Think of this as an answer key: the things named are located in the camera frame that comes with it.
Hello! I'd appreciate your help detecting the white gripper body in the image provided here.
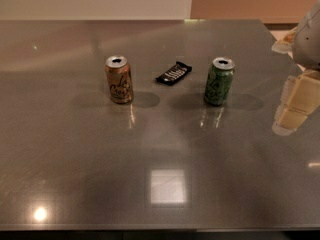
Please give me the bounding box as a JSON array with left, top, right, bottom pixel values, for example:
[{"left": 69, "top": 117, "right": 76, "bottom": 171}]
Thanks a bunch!
[{"left": 293, "top": 0, "right": 320, "bottom": 70}]

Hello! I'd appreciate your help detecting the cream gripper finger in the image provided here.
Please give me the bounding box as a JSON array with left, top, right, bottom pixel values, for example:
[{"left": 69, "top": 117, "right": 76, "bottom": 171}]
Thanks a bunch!
[
  {"left": 271, "top": 27, "right": 297, "bottom": 54},
  {"left": 272, "top": 70, "right": 320, "bottom": 136}
]

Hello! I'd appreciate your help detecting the green LaCroix can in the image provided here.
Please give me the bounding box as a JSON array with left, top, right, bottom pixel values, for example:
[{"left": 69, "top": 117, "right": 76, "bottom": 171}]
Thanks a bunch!
[{"left": 204, "top": 57, "right": 235, "bottom": 106}]

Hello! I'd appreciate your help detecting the black chocolate bar wrapper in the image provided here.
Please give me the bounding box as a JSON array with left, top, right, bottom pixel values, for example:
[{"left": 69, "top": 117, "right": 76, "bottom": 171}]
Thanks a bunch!
[{"left": 156, "top": 61, "right": 192, "bottom": 86}]

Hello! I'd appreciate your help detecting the orange LaCroix can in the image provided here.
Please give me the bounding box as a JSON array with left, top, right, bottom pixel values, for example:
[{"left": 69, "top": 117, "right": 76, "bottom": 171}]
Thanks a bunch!
[{"left": 105, "top": 55, "right": 134, "bottom": 104}]

